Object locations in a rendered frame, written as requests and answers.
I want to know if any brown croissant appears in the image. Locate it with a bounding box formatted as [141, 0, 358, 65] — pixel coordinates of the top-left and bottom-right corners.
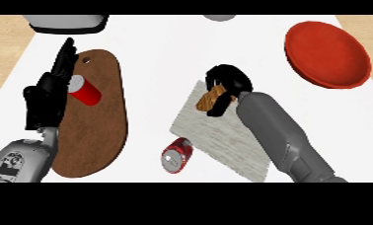
[192, 84, 238, 113]

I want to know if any grey round object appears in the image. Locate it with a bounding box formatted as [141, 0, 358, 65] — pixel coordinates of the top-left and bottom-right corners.
[200, 14, 237, 23]

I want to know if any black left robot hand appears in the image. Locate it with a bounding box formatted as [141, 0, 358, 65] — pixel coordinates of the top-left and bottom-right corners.
[21, 37, 79, 132]

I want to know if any red bowl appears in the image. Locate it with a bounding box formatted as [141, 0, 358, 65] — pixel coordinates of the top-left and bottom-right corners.
[284, 21, 373, 90]

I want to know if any brown wooden cutting board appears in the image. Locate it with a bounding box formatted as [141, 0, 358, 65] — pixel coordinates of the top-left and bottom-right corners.
[51, 48, 129, 179]

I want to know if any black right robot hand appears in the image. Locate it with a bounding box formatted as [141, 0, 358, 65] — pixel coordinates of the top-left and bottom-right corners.
[203, 63, 254, 118]

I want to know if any red can with silver end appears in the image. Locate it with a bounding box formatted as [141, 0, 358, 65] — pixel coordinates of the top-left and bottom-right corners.
[160, 137, 194, 175]

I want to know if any pale grey placemat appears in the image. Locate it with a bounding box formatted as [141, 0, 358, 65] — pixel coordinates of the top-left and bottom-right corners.
[169, 80, 271, 183]

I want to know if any red can with white end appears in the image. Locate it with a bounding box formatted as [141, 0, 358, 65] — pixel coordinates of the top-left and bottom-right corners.
[66, 74, 103, 107]

